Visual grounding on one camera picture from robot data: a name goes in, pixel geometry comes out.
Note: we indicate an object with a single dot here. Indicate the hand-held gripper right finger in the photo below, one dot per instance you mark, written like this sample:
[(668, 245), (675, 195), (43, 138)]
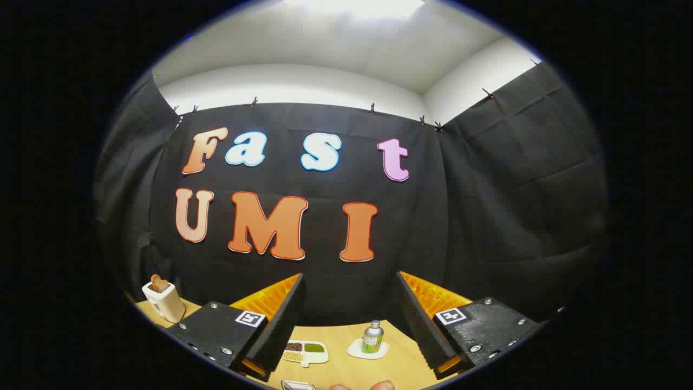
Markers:
[(419, 330)]

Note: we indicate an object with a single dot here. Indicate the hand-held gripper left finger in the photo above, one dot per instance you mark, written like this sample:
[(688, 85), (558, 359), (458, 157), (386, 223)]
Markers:
[(281, 330)]

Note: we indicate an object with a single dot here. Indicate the pile of dark red beans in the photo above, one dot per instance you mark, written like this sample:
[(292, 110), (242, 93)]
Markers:
[(293, 346)]

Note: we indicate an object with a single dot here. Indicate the pile of yellow soybeans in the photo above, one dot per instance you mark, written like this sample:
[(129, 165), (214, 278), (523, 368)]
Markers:
[(293, 356)]

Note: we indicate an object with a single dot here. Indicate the pile of green beans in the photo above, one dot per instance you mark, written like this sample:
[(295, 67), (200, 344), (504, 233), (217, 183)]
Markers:
[(314, 347)]

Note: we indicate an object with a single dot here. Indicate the white divided dish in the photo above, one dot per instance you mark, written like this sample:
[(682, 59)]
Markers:
[(319, 357)]

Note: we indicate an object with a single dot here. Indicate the green label metal bottle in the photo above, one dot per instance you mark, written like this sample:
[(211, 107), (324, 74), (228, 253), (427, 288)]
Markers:
[(372, 341)]

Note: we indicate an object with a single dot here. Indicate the white square coaster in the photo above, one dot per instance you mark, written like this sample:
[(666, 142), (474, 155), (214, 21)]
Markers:
[(354, 351)]

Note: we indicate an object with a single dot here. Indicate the cream white toaster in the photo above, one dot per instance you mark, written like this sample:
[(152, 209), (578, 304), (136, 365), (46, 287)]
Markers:
[(168, 306)]

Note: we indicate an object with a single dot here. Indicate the toasted bread slice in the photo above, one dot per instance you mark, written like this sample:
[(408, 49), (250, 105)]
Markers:
[(155, 284), (164, 283)]

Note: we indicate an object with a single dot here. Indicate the row of small cloth clips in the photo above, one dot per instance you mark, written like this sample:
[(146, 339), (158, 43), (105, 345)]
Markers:
[(372, 109)]

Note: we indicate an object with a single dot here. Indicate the ceiling light panel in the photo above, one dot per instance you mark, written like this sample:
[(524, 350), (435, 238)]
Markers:
[(357, 6)]

